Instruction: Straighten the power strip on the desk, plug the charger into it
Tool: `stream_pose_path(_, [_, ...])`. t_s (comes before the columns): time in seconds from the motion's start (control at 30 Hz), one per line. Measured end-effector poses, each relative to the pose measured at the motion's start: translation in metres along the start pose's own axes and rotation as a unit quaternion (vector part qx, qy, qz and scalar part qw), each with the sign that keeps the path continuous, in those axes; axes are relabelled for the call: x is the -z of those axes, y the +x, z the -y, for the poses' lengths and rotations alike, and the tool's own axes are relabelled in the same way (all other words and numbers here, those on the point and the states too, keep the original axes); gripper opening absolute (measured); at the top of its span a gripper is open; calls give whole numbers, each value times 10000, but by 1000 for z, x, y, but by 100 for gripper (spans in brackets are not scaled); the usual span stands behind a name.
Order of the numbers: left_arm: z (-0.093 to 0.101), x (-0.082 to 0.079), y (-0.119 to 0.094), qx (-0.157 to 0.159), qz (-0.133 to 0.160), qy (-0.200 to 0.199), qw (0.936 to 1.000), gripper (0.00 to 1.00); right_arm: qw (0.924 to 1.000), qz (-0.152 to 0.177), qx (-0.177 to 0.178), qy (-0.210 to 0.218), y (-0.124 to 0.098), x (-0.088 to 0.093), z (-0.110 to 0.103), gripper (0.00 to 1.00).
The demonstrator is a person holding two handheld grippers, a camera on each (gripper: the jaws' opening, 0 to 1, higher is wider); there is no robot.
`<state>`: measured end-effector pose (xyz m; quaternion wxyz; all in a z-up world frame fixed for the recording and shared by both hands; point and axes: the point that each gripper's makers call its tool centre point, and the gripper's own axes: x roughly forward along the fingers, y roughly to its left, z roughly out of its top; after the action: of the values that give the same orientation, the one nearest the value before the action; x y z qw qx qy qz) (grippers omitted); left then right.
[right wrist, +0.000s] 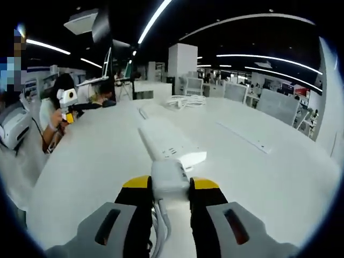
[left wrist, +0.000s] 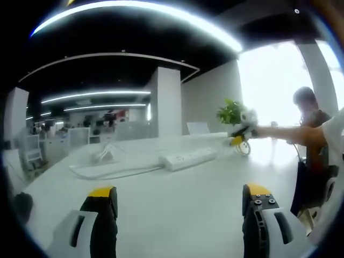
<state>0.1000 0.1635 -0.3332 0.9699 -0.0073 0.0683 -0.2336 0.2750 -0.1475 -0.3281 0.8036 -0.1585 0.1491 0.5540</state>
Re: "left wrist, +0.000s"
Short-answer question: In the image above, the dark object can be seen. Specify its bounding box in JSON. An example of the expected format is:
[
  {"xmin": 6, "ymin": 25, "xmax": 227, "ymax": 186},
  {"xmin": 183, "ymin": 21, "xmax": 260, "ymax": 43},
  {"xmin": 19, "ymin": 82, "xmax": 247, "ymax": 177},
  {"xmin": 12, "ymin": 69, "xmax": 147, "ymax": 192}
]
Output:
[{"xmin": 14, "ymin": 192, "xmax": 34, "ymax": 224}]

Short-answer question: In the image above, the white power strip cable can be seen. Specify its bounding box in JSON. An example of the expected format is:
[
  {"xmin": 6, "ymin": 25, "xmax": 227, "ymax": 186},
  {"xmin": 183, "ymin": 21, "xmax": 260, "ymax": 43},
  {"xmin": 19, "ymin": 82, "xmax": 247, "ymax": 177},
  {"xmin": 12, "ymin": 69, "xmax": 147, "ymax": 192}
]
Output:
[{"xmin": 69, "ymin": 157, "xmax": 165, "ymax": 181}]

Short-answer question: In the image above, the white charger cable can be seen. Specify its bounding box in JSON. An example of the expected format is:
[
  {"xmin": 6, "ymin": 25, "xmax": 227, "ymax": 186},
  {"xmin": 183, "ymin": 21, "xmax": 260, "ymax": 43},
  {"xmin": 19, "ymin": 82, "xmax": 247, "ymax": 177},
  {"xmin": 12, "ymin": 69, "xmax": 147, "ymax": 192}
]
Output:
[{"xmin": 234, "ymin": 139, "xmax": 253, "ymax": 157}]

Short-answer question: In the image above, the green potted plant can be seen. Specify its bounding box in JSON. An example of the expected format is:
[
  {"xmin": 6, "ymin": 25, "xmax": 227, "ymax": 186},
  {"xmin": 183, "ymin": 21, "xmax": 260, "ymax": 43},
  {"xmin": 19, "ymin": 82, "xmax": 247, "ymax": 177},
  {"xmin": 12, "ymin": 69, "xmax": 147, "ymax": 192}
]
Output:
[{"xmin": 216, "ymin": 98, "xmax": 249, "ymax": 127}]

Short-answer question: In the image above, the white desk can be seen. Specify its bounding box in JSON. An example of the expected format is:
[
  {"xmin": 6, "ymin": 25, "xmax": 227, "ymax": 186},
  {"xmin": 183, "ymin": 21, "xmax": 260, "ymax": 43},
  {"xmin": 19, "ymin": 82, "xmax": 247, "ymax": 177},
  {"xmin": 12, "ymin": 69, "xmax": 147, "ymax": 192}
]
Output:
[{"xmin": 16, "ymin": 131, "xmax": 317, "ymax": 258}]

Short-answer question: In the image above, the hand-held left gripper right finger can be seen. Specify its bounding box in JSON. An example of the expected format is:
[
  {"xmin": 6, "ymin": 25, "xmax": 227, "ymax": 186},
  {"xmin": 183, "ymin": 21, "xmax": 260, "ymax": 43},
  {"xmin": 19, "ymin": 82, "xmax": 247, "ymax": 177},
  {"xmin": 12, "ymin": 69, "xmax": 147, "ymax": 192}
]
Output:
[{"xmin": 241, "ymin": 183, "xmax": 310, "ymax": 258}]

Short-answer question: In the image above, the person's white shirt sleeve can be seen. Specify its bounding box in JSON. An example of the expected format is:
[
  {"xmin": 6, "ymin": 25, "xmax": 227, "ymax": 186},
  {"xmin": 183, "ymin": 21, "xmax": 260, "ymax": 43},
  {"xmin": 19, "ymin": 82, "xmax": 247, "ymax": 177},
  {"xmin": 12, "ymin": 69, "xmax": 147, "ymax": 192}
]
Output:
[{"xmin": 320, "ymin": 106, "xmax": 344, "ymax": 169}]

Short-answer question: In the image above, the ceiling light strip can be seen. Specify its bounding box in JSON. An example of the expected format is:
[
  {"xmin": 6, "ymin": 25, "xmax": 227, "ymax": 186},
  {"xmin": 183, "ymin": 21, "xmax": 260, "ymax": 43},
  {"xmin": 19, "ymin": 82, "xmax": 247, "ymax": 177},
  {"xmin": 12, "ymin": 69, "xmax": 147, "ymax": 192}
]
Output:
[
  {"xmin": 63, "ymin": 103, "xmax": 147, "ymax": 112},
  {"xmin": 40, "ymin": 90, "xmax": 152, "ymax": 105}
]

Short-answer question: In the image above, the grey desk partition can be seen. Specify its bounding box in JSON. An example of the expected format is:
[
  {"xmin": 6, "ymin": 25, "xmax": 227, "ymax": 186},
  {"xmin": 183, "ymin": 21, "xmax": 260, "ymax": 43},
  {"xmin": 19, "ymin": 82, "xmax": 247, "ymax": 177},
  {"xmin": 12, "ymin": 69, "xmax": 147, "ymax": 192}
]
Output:
[{"xmin": 114, "ymin": 122, "xmax": 152, "ymax": 140}]

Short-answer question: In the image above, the long curved ceiling light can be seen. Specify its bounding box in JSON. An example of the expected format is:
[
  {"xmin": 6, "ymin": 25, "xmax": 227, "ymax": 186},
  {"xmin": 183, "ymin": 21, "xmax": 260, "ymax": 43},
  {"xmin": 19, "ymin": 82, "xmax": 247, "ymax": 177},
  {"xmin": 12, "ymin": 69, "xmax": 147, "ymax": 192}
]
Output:
[{"xmin": 29, "ymin": 1, "xmax": 243, "ymax": 54}]

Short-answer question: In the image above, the bundle of white cable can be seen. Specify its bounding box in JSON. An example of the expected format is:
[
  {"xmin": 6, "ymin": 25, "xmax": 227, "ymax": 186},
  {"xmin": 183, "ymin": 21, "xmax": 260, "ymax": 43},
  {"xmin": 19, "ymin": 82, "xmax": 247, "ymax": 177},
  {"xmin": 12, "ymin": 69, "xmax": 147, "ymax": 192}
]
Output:
[{"xmin": 89, "ymin": 140, "xmax": 127, "ymax": 163}]

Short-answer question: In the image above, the white power strip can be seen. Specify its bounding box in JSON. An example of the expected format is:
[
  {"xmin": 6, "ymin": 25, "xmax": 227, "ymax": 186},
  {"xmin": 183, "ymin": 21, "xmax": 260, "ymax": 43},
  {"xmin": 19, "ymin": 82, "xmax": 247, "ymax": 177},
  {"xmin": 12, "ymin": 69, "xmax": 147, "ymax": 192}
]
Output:
[{"xmin": 157, "ymin": 147, "xmax": 218, "ymax": 173}]

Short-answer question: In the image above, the dark chair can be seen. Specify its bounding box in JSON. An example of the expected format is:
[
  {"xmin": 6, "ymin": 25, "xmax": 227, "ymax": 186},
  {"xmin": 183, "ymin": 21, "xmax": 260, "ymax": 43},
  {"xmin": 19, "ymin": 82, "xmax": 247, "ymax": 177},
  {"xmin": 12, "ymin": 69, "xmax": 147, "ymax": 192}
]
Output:
[{"xmin": 290, "ymin": 157, "xmax": 340, "ymax": 219}]

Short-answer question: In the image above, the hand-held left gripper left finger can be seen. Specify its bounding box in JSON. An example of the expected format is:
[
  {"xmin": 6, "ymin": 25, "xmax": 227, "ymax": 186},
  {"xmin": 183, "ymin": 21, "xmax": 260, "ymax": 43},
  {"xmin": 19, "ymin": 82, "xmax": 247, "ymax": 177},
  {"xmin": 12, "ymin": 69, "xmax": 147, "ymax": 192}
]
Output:
[{"xmin": 45, "ymin": 185, "xmax": 119, "ymax": 258}]

